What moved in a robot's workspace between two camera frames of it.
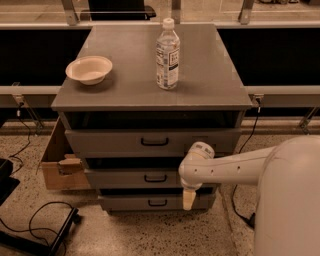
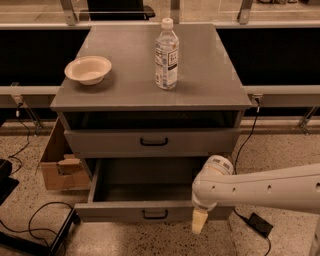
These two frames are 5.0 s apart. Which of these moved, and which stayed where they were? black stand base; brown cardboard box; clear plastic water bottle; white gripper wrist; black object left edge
Moved: white gripper wrist
Stayed: clear plastic water bottle; brown cardboard box; black stand base; black object left edge
